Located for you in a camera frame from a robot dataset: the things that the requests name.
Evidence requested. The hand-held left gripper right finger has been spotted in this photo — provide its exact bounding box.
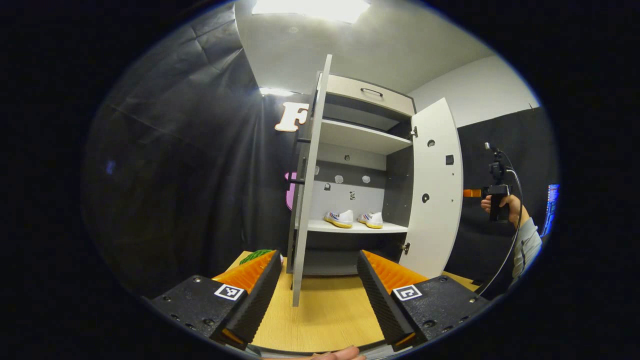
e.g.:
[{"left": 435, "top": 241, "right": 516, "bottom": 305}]
[{"left": 356, "top": 249, "right": 490, "bottom": 352}]

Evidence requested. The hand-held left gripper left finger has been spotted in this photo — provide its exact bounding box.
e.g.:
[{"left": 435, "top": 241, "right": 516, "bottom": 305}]
[{"left": 150, "top": 249, "right": 283, "bottom": 350}]

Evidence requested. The white shoe cabinet door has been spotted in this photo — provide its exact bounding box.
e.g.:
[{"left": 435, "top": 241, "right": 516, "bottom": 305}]
[
  {"left": 398, "top": 97, "right": 464, "bottom": 280},
  {"left": 291, "top": 54, "right": 333, "bottom": 307}
]

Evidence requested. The white striped shoe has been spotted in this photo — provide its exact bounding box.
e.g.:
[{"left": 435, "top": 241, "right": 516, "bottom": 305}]
[
  {"left": 323, "top": 209, "right": 354, "bottom": 229},
  {"left": 357, "top": 212, "right": 384, "bottom": 230}
]

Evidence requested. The white grey shoe cabinet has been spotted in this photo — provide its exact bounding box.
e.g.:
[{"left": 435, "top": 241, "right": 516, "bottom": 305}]
[{"left": 287, "top": 74, "right": 417, "bottom": 277}]

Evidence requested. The white cabinet drawer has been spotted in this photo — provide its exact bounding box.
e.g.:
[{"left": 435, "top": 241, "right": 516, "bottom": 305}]
[{"left": 325, "top": 74, "right": 417, "bottom": 117}]

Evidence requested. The watermelon plush toy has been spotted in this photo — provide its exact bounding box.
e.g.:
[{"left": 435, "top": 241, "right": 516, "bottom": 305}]
[{"left": 239, "top": 248, "right": 285, "bottom": 266}]

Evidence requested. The computer monitor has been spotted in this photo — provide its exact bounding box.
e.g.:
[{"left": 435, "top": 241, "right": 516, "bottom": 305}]
[{"left": 542, "top": 184, "right": 560, "bottom": 238}]

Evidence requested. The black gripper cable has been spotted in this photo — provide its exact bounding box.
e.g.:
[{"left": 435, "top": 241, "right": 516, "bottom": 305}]
[{"left": 475, "top": 150, "right": 525, "bottom": 296}]

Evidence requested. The black door handle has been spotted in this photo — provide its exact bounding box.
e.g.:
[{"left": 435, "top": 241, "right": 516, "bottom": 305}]
[{"left": 287, "top": 137, "right": 308, "bottom": 186}]

